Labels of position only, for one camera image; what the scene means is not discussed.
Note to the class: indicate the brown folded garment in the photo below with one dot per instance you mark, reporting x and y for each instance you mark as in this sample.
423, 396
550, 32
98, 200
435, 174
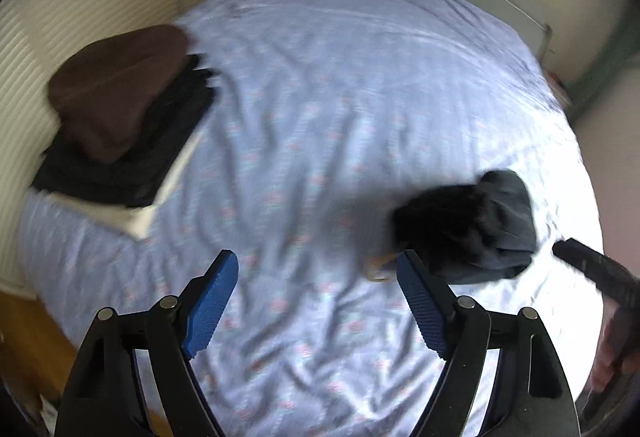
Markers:
112, 89

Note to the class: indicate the cream folded garment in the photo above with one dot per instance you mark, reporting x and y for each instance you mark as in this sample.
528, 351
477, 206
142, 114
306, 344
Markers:
150, 212

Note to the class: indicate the black folded garment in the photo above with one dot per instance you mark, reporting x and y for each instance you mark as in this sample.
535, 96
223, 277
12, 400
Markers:
145, 157

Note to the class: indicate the dark grey fleece-lined pants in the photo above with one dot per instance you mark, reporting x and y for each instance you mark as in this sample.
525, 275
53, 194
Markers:
480, 227

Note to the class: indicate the person's right hand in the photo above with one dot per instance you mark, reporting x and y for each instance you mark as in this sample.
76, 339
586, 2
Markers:
606, 352

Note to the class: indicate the green door frame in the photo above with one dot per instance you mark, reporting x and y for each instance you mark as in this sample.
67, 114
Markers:
602, 62

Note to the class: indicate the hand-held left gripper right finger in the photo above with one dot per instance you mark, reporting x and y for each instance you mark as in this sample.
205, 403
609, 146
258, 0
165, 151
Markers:
422, 302

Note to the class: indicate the bed with blue floral sheet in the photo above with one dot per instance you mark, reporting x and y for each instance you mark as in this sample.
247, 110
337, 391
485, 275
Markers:
320, 117

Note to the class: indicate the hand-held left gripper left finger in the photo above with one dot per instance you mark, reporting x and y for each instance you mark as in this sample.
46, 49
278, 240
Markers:
212, 299

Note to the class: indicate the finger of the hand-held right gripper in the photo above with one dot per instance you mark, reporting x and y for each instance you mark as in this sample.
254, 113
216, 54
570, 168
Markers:
587, 262

